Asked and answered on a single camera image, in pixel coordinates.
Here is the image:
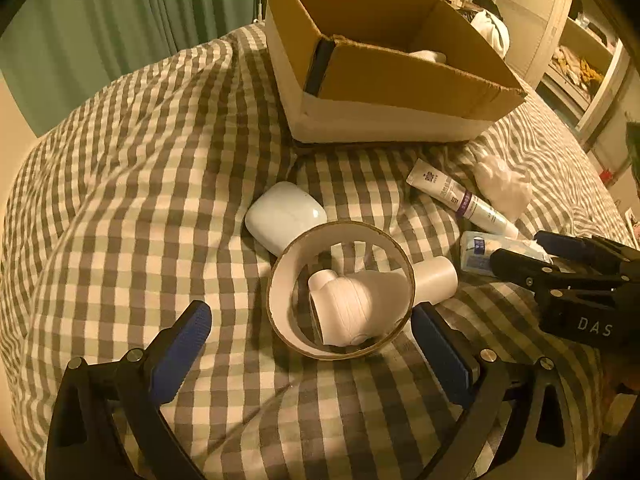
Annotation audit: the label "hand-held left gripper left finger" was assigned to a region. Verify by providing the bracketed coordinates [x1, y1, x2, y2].
[45, 300, 213, 480]

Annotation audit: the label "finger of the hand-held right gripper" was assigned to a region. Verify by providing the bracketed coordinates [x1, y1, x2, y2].
[534, 230, 640, 281]
[489, 249, 617, 292]

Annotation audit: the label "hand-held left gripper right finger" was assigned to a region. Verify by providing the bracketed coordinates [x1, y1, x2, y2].
[411, 302, 578, 480]

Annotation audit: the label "blue and white tissue packet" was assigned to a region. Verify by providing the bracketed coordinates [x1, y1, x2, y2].
[460, 231, 551, 276]

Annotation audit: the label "cardboard box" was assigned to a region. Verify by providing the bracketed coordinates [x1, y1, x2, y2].
[264, 0, 528, 147]

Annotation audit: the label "crumpled white tissue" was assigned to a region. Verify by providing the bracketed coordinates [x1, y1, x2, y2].
[472, 156, 532, 221]

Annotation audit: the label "white tube with purple band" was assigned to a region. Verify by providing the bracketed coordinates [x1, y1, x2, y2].
[406, 158, 521, 241]

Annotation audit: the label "grey white checked blanket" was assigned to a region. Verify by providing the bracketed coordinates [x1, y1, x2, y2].
[0, 25, 636, 480]

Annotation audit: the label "white rounded plastic case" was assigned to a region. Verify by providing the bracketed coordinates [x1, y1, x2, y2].
[244, 182, 328, 256]

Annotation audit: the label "white shelf unit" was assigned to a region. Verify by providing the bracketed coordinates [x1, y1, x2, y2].
[537, 0, 640, 171]

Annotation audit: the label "white bag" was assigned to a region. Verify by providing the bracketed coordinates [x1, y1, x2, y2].
[470, 9, 511, 56]

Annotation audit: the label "white object in box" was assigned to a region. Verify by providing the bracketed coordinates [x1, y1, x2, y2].
[407, 49, 448, 64]

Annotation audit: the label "green curtain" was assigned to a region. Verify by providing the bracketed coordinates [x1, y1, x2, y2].
[0, 0, 273, 136]

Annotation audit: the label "cardboard tape ring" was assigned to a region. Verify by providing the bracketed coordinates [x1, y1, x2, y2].
[266, 221, 417, 361]

